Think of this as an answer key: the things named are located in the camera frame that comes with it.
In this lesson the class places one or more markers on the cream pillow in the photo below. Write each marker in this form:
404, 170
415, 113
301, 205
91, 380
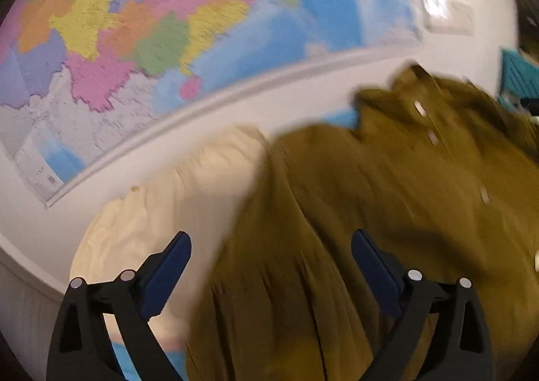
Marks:
200, 196

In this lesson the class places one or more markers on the white middle wall socket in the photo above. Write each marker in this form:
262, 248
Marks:
461, 18

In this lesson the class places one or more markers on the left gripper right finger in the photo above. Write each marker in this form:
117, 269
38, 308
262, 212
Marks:
460, 347

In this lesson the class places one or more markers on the olive brown jacket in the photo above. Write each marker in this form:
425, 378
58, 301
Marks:
438, 174

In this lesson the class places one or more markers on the blue floral bed sheet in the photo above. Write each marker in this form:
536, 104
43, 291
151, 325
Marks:
176, 225

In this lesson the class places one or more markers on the colourful wall map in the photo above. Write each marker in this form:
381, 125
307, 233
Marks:
80, 77

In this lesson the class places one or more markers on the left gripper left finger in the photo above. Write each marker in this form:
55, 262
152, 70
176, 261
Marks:
80, 347

